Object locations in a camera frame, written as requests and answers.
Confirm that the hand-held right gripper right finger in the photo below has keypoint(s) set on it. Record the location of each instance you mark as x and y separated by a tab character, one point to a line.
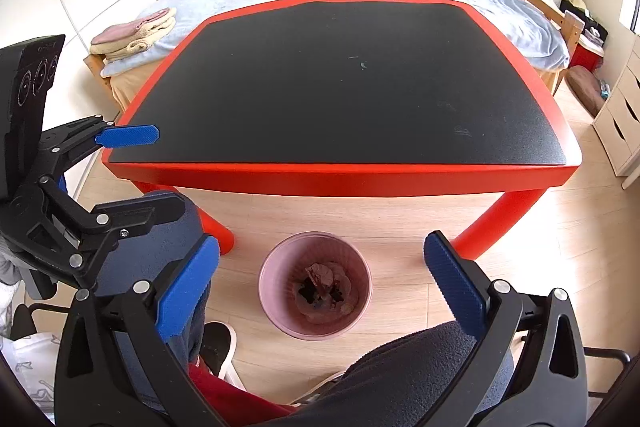
455	287

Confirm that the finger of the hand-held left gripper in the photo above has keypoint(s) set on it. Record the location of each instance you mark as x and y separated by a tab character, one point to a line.
140	213
127	136

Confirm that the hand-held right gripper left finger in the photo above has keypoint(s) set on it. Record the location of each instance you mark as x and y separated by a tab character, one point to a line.
190	287

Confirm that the pink plastic waste bin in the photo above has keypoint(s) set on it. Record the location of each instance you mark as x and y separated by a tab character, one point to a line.
280	307

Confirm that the person's left forearm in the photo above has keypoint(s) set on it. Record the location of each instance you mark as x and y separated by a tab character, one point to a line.
6	274

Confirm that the person's left leg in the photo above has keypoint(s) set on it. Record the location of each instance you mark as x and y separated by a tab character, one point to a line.
195	227

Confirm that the person's leg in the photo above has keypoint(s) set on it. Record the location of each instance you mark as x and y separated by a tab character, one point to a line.
410	372
195	227

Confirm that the black shoe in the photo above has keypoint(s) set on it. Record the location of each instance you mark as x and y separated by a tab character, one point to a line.
220	344

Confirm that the folded cream towels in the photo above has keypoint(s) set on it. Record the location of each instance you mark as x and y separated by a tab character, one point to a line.
135	45

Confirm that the person's right leg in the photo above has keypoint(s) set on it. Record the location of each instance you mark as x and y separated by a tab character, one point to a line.
410	372

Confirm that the folded pink cloth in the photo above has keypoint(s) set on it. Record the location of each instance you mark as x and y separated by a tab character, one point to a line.
125	29

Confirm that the red cloth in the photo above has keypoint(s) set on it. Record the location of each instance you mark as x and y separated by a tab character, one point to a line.
230	402

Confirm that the crumpled brown paper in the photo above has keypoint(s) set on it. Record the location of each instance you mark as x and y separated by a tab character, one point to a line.
320	279

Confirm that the black office chair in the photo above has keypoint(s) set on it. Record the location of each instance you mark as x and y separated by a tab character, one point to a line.
30	322

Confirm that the white printed cloth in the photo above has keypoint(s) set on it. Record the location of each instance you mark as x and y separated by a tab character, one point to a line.
25	372

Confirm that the red table with black top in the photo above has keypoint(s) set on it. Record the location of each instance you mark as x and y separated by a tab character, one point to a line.
350	107

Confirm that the white drawer cabinet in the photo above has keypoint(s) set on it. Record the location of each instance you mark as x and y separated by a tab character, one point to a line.
620	122

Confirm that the brown cushion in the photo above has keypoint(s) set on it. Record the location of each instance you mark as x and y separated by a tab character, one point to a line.
585	88

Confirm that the small blue toy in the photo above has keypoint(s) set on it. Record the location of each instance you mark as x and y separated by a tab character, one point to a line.
603	89

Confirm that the red storage box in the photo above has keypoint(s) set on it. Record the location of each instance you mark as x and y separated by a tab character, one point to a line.
585	57

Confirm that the pile of bags and hats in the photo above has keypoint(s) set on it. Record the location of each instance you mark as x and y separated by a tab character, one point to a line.
585	19

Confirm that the wooden bed frame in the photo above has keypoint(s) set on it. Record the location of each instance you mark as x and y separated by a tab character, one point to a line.
574	37

